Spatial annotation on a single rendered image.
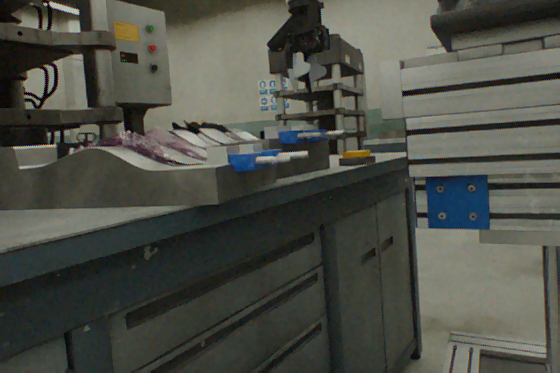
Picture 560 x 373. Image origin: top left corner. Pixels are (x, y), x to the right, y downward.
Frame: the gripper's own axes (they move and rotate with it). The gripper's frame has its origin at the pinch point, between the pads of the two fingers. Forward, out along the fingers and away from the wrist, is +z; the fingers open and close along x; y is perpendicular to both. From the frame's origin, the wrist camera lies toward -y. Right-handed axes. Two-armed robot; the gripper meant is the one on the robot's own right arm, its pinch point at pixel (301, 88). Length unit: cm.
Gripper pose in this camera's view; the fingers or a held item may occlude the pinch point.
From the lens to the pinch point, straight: 104.7
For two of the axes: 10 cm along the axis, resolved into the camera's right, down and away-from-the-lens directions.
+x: 5.7, -0.9, 8.1
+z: 0.8, 10.0, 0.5
